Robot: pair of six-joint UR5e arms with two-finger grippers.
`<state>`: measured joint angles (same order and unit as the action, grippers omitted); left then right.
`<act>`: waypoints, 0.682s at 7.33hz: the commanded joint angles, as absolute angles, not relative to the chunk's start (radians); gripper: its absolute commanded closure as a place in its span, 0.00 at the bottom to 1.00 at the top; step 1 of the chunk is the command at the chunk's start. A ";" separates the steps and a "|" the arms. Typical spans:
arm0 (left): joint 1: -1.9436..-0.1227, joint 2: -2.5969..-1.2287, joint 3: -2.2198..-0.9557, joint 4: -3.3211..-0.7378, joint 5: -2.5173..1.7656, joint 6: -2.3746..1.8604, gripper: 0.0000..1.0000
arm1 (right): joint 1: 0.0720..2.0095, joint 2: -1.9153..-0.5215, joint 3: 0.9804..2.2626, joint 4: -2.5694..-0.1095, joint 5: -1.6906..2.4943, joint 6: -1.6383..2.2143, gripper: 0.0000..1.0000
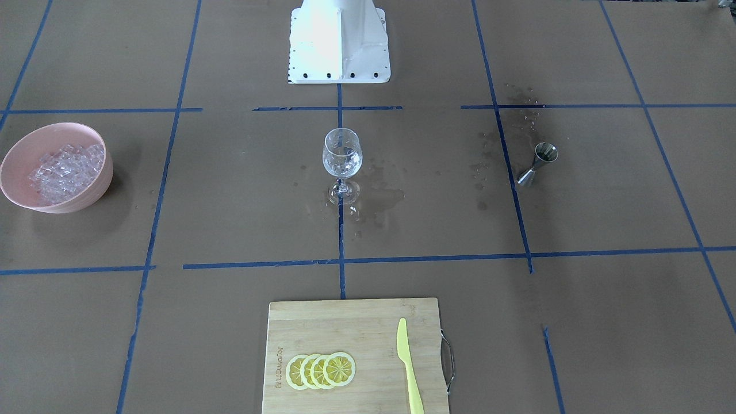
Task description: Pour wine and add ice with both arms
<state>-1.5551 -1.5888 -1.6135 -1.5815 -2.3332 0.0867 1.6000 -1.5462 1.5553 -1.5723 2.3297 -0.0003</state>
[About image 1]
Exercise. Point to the steel double jigger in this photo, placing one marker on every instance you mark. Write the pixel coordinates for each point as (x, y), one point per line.
(544, 154)

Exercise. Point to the clear wine glass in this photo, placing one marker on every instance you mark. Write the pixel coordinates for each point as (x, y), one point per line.
(342, 158)

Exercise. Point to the pile of clear ice cubes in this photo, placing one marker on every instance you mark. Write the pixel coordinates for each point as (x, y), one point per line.
(66, 172)

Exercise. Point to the bamboo cutting board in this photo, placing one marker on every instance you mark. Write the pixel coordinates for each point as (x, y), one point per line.
(366, 330)

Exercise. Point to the lemon slice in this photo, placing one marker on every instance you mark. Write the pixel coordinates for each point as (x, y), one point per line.
(306, 371)
(294, 377)
(339, 369)
(317, 372)

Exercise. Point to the yellow plastic knife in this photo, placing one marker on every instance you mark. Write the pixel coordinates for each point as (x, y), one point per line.
(415, 404)

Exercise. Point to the pink bowl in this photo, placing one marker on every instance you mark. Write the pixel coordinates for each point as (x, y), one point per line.
(24, 156)

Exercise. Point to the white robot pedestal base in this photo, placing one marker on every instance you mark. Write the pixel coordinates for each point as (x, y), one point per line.
(338, 42)

